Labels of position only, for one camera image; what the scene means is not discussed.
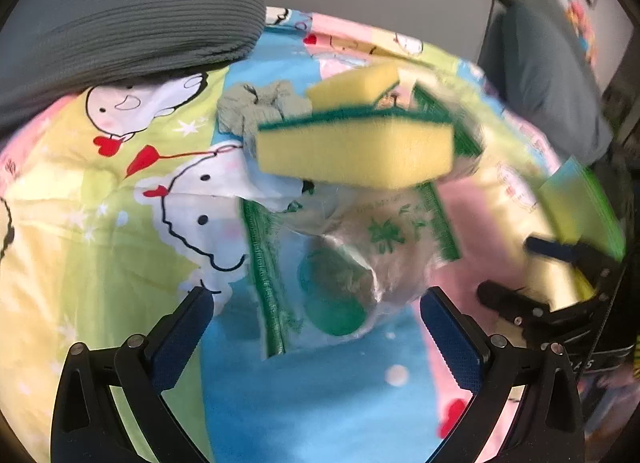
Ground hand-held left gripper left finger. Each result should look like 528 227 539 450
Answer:
50 285 216 463

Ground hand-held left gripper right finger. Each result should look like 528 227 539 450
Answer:
419 285 586 463

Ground clear plastic bag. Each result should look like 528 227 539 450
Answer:
242 178 463 359

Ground grey sofa cushion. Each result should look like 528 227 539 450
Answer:
0 0 268 136
480 0 617 169

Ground yellow green scouring sponge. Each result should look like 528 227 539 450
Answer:
256 110 457 191
306 62 416 111
530 158 628 304

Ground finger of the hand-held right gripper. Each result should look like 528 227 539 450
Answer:
476 281 552 330
526 237 617 272

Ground pile of plush toys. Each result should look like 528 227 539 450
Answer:
565 0 601 64

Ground cartoon printed blanket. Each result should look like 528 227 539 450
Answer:
0 6 626 463

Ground bagged steel wool scrubber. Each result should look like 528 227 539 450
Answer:
216 78 483 179

